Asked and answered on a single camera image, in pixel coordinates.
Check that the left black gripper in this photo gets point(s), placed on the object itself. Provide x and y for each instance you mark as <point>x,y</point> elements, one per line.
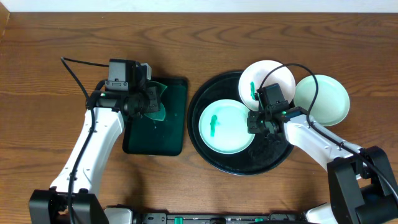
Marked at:
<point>154,99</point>

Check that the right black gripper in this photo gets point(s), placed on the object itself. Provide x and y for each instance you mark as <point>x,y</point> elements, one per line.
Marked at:
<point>252,127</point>

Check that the green sponge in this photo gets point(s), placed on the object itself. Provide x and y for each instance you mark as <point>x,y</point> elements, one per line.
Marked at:
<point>158,115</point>

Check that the mint plate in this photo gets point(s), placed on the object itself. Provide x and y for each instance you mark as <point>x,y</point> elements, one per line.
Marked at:
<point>223,126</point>
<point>332,102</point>

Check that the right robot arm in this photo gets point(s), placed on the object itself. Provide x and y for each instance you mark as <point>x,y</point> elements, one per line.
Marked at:
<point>361,183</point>

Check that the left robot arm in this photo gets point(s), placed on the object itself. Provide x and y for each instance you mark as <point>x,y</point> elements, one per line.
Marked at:
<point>72,196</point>

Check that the black round tray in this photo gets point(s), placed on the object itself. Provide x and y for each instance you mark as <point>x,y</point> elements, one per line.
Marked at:
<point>262,155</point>

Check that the black rectangular tray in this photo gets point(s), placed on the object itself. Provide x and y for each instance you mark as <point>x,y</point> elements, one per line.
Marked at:
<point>152,136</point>

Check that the white plate top right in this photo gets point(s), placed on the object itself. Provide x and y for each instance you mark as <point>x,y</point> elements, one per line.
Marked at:
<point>252,77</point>

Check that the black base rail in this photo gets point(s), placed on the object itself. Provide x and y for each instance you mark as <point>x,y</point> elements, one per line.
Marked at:
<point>202,219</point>

